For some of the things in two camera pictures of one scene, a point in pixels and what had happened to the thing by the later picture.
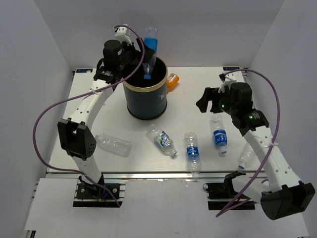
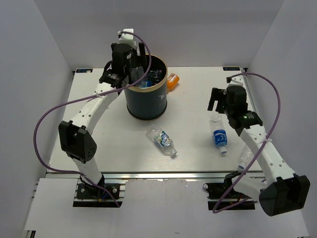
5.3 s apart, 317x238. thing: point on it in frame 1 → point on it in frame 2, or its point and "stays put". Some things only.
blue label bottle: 219,133 stays put
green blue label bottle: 161,139 stays put
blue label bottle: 150,39 → 145,84
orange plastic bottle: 173,79 stays put
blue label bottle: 193,153 → 153,75
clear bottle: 247,155 stays put
